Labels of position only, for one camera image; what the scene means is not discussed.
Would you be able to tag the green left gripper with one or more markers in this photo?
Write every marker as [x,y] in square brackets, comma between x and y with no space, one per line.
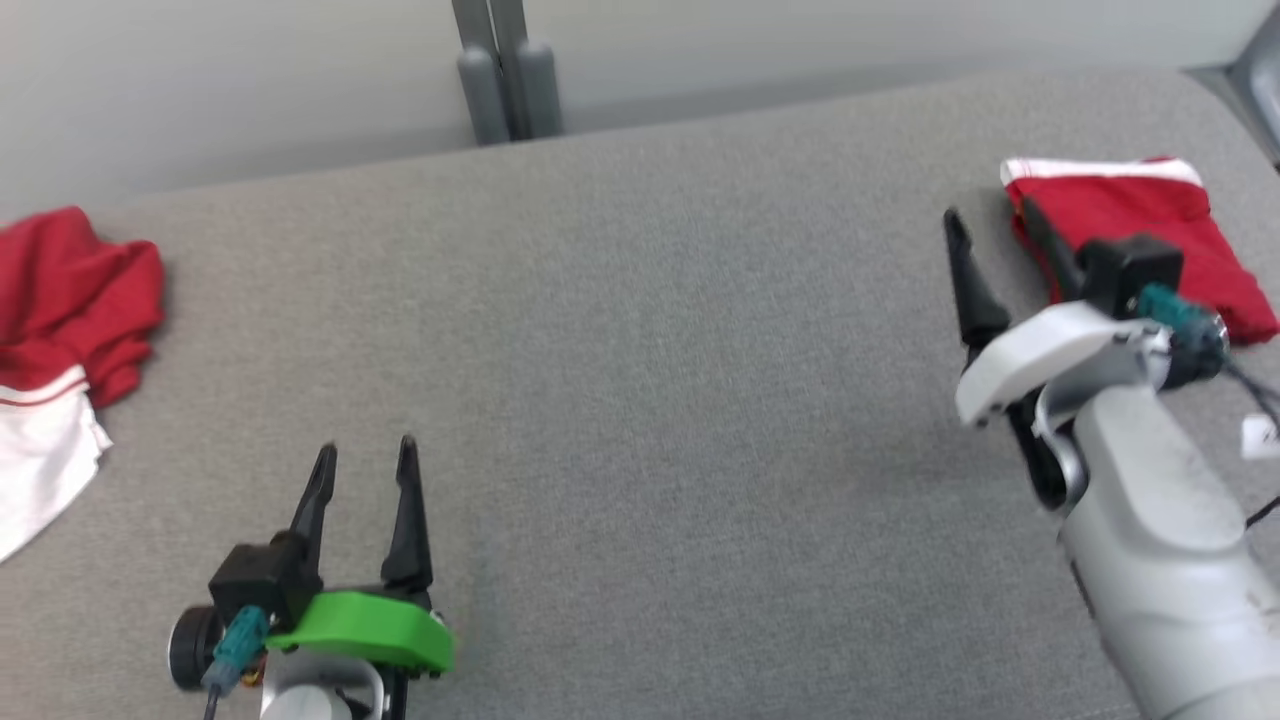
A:
[370,625]

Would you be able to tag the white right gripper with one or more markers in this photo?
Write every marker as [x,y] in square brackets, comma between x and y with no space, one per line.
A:
[1050,350]

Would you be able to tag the red shorts with white stripe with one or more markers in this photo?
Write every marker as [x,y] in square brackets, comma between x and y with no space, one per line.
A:
[1130,220]

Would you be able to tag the red Bulls jersey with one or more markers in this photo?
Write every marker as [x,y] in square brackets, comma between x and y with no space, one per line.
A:
[70,300]

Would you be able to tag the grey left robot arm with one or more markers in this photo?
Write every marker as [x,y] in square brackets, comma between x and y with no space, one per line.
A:
[315,700]

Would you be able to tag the grey fabric sofa seat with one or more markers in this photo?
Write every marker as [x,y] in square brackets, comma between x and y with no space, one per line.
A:
[640,350]

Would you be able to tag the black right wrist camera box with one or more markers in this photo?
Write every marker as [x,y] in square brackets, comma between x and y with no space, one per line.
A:
[1125,270]

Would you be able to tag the grey metal partition post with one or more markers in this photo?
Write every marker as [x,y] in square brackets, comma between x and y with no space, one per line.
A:
[478,70]
[530,70]

